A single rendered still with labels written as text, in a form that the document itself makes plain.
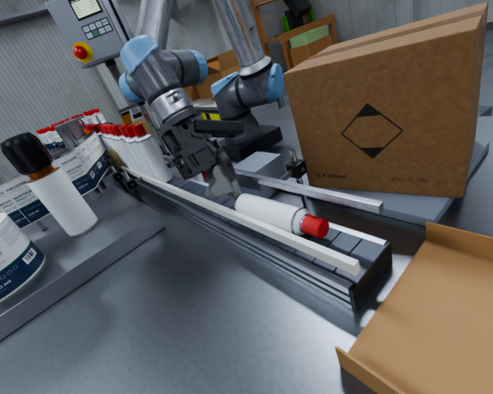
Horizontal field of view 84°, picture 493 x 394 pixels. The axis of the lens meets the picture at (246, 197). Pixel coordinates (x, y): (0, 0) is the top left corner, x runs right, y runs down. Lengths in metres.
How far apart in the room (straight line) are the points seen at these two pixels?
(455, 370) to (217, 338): 0.30
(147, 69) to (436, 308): 0.59
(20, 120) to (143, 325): 6.15
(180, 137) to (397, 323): 0.46
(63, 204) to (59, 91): 5.69
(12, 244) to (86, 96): 5.78
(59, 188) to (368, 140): 0.77
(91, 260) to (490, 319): 0.75
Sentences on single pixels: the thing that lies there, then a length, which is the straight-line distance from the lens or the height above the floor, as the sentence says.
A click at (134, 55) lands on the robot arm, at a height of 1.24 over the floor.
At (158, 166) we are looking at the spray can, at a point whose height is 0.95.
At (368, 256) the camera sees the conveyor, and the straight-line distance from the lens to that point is 0.45.
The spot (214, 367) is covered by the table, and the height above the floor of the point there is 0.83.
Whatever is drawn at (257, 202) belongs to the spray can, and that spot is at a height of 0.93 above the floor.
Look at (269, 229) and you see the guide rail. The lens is 0.48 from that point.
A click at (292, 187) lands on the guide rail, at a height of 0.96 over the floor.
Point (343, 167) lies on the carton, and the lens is 0.63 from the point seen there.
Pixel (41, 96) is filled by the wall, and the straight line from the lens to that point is 6.54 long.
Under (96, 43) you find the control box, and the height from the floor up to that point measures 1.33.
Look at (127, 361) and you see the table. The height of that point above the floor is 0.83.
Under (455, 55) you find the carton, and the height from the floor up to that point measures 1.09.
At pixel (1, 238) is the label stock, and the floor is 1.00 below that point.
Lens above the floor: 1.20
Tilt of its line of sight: 29 degrees down
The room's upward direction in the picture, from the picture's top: 21 degrees counter-clockwise
